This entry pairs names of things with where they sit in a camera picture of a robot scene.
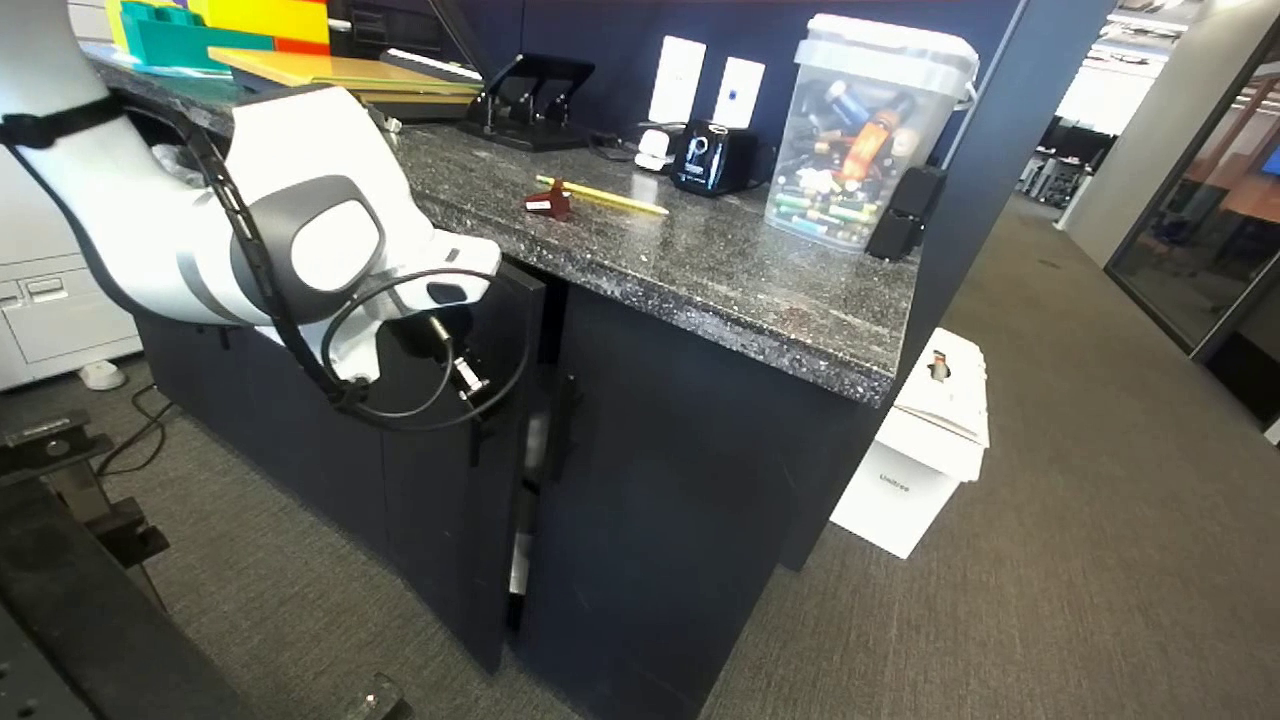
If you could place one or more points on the dark cabinet door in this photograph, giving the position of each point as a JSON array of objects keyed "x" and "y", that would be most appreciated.
[
  {"x": 453, "y": 472},
  {"x": 690, "y": 477}
]

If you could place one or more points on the granite countertop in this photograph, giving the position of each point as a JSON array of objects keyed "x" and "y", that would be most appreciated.
[{"x": 714, "y": 265}]

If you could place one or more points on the small red object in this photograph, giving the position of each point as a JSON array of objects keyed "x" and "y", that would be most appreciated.
[{"x": 550, "y": 201}]

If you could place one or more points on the clear plastic storage bin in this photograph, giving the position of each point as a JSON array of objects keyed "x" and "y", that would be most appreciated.
[{"x": 870, "y": 102}]

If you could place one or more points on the black charging dock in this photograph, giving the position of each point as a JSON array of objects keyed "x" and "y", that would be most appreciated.
[{"x": 701, "y": 161}]

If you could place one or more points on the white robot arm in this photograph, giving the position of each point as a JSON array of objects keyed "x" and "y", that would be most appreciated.
[{"x": 301, "y": 227}]

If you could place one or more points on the black desk organizer tray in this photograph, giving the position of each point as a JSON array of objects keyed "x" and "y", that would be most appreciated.
[{"x": 529, "y": 106}]

